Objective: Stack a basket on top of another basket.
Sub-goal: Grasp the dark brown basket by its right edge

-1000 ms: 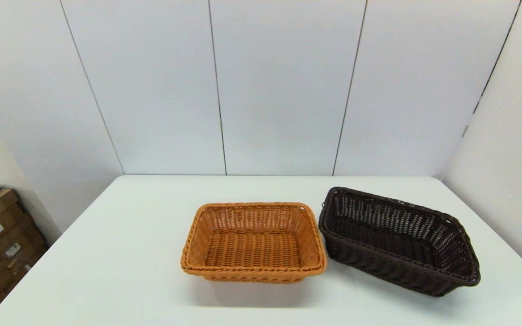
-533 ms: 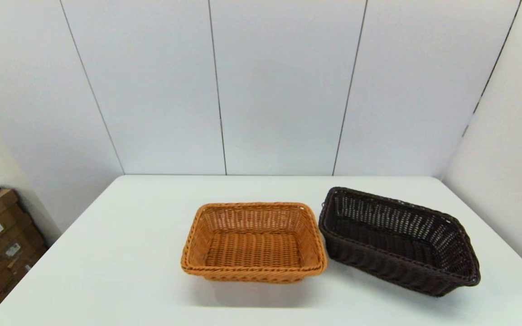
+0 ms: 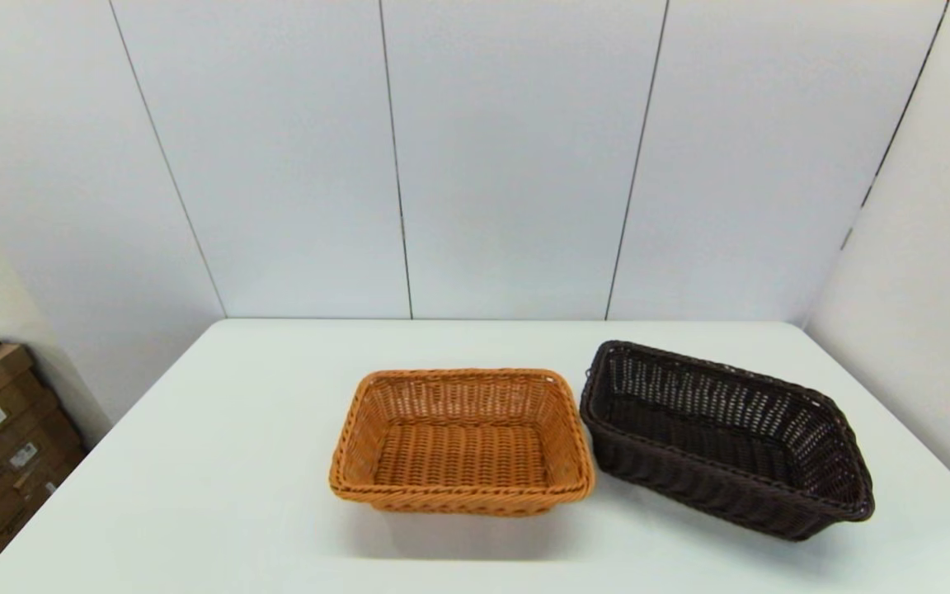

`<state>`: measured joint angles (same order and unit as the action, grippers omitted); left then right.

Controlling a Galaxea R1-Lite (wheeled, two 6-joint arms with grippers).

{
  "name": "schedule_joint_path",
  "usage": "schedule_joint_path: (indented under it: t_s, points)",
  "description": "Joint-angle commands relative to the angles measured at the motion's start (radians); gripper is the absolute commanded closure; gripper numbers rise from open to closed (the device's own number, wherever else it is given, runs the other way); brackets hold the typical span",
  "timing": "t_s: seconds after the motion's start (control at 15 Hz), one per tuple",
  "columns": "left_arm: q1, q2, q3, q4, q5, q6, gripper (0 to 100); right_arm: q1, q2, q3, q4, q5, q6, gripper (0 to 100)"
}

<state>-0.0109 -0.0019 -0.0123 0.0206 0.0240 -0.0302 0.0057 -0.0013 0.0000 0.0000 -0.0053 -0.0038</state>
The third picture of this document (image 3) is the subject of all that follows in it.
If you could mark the dark brown woven basket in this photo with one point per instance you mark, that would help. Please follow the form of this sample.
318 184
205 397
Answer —
714 491

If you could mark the orange woven basket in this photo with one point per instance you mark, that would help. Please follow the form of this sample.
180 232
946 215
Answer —
458 499

